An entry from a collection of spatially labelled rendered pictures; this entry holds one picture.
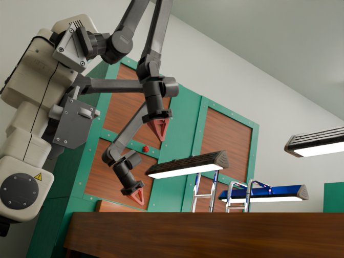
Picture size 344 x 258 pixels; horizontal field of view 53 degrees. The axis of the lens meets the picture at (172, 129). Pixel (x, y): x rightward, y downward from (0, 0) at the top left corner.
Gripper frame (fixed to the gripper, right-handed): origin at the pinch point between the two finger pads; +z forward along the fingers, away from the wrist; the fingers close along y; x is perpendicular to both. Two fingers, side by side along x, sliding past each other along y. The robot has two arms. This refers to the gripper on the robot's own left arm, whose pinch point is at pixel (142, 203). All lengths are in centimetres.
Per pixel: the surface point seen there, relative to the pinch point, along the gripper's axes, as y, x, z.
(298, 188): -20, -69, 42
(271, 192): -3, -68, 42
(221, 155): -21.8, -33.2, 0.1
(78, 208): 57, 7, -4
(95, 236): 16.3, 19.0, 3.1
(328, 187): 98, -255, 160
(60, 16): 136, -91, -131
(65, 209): 57, 13, -8
